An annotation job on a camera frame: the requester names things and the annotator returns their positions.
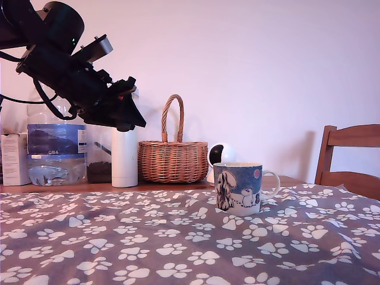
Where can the black scoop in container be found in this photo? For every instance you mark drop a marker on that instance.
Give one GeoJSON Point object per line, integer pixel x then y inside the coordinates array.
{"type": "Point", "coordinates": [102, 148]}

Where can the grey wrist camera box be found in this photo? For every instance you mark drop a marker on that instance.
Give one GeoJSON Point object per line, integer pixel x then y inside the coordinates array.
{"type": "Point", "coordinates": [99, 47]}

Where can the white insulated bottle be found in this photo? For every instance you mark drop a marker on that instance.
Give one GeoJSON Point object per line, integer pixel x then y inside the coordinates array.
{"type": "Point", "coordinates": [124, 160]}

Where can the grey paw print cloth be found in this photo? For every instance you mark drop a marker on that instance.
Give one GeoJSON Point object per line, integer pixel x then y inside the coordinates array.
{"type": "Point", "coordinates": [148, 237]}

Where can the white cardboard box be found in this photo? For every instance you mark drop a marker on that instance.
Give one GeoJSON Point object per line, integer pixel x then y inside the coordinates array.
{"type": "Point", "coordinates": [13, 160]}

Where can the large clear water bottle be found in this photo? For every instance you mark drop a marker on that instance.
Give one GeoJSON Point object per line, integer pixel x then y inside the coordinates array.
{"type": "Point", "coordinates": [56, 154]}

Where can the clear container with white lid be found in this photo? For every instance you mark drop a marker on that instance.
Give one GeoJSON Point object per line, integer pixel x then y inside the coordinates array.
{"type": "Point", "coordinates": [99, 172]}

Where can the wooden chair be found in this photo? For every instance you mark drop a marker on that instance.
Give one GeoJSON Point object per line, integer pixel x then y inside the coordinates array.
{"type": "Point", "coordinates": [353, 138]}

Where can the small white round camera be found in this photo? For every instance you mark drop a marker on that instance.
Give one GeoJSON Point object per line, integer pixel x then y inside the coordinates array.
{"type": "Point", "coordinates": [227, 153]}

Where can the blue illustrated coffee mug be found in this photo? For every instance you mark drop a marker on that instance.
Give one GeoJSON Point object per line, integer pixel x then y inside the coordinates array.
{"type": "Point", "coordinates": [237, 187]}

